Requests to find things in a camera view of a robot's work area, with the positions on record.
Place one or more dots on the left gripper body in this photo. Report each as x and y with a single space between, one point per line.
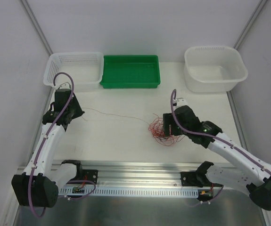
76 107

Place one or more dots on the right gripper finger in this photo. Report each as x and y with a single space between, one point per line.
167 130
167 118

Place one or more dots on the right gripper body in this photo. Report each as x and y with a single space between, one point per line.
167 125

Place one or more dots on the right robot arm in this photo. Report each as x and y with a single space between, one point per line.
254 175

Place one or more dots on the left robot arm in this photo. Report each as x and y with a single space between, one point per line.
38 186

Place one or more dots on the white perforated basket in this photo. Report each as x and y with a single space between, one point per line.
85 68

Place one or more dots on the white plastic tub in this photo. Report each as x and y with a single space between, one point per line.
212 69

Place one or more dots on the green plastic tray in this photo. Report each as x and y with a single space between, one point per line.
131 72

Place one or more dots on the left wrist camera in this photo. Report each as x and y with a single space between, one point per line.
65 85

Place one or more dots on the aluminium frame rail right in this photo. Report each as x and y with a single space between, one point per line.
237 121

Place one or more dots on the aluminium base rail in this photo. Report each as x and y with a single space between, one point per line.
115 174

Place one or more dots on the white slotted cable duct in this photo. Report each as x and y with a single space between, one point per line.
130 192

